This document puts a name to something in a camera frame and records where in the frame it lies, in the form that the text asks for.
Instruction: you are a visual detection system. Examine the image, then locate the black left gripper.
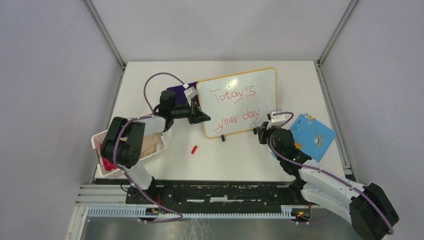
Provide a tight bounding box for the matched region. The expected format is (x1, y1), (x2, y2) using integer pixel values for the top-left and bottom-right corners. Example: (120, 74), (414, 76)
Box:
(171, 98), (211, 126)

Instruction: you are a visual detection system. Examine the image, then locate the red marker cap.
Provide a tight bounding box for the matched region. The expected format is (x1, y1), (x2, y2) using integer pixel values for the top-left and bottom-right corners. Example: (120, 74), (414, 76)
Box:
(191, 145), (198, 155)

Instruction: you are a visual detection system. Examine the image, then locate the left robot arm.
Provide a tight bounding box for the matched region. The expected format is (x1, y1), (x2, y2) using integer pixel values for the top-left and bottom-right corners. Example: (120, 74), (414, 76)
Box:
(100, 90), (211, 204)

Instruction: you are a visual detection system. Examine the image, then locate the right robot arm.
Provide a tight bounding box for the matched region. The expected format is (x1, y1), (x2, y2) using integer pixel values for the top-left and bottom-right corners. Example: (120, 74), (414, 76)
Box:
(253, 122), (400, 240)

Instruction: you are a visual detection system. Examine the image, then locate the yellow framed whiteboard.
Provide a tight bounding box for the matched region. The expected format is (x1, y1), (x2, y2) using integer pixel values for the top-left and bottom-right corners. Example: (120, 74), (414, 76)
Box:
(196, 67), (278, 139)

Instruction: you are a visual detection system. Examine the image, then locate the purple cloth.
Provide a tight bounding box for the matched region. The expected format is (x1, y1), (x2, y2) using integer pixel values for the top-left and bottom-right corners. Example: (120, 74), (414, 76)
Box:
(167, 81), (199, 105)

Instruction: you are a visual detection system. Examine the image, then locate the blue cartoon print cloth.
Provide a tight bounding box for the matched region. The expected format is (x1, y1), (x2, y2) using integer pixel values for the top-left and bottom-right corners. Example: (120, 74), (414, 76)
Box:
(289, 113), (337, 163)

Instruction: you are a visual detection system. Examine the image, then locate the beige cloth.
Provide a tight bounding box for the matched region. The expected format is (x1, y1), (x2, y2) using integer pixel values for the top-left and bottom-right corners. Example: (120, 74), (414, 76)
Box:
(140, 133), (164, 159)

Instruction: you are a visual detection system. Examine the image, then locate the red cloth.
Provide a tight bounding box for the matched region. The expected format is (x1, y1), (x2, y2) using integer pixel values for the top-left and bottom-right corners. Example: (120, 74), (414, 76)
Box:
(100, 158), (117, 172)

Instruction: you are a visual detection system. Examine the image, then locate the white plastic basket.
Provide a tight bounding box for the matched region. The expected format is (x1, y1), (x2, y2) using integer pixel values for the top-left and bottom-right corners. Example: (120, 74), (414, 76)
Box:
(91, 130), (167, 179)

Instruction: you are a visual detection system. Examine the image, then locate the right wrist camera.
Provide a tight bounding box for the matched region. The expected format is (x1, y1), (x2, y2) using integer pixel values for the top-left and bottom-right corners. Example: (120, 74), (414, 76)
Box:
(266, 109), (294, 130)

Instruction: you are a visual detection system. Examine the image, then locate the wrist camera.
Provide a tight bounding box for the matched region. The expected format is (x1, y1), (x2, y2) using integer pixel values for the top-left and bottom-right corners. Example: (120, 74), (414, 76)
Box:
(266, 109), (294, 130)
(182, 83), (198, 106)

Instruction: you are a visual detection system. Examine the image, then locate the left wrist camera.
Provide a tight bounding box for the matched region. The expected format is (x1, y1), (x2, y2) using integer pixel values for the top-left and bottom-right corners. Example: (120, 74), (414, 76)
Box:
(182, 83), (198, 106)

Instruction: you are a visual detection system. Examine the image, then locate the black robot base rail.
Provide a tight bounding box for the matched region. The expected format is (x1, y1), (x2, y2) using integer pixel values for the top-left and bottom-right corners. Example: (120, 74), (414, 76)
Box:
(125, 179), (323, 215)

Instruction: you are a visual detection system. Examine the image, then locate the white slotted cable duct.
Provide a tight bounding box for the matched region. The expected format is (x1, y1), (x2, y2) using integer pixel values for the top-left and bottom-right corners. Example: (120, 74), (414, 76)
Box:
(87, 206), (295, 220)

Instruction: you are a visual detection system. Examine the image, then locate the left aluminium frame post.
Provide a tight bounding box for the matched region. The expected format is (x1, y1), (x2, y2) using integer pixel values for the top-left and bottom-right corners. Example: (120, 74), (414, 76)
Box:
(82, 0), (126, 70)

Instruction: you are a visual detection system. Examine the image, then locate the grey aluminium frame post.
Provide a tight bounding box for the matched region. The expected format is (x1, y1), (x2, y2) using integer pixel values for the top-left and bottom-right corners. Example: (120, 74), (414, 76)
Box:
(316, 0), (360, 66)

